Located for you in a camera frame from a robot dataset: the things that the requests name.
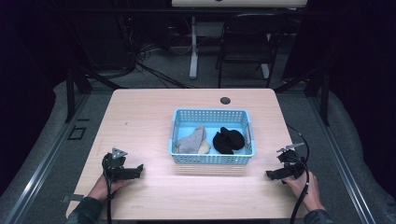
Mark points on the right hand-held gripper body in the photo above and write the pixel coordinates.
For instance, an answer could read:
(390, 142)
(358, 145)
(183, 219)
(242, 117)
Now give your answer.
(291, 161)

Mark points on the black folding chair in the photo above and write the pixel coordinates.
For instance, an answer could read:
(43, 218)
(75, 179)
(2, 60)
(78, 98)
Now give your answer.
(249, 46)

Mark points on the grey sock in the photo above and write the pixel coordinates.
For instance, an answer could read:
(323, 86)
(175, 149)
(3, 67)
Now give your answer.
(193, 141)

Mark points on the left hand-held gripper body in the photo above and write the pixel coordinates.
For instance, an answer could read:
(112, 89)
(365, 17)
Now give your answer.
(114, 165)

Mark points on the beige sock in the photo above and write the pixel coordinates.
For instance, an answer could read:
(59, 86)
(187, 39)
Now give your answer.
(204, 148)

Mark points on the light blue plastic basket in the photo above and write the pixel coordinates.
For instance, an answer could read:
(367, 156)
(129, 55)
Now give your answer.
(212, 136)

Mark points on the white desk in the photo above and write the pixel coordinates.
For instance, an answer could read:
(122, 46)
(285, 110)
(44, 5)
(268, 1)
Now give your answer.
(218, 18)

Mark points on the person's right hand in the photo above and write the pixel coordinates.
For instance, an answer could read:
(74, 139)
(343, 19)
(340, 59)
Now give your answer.
(306, 191)

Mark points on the grey tape strip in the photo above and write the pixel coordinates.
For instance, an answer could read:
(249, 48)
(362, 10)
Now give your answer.
(72, 198)

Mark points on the black sock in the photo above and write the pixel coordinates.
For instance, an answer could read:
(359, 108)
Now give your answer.
(228, 140)

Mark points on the black metal stand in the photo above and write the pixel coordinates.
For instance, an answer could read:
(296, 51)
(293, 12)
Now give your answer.
(77, 90)
(311, 90)

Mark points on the person's left hand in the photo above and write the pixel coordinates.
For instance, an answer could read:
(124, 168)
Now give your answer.
(105, 186)

